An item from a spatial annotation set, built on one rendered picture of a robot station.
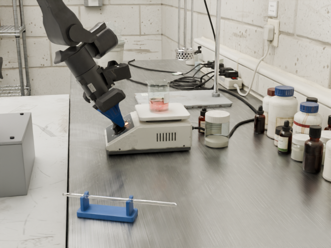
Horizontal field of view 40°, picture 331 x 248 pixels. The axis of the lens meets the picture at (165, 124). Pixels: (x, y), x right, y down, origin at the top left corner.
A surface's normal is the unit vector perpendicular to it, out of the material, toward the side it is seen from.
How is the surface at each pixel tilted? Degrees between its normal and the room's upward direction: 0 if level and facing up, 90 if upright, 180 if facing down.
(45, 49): 90
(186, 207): 0
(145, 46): 90
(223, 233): 0
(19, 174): 90
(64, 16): 63
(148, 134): 90
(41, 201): 0
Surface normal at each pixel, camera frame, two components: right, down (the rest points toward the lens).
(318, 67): -0.98, 0.06
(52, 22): -0.65, 0.48
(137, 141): 0.16, 0.29
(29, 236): 0.00, -0.96
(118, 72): 0.38, 0.21
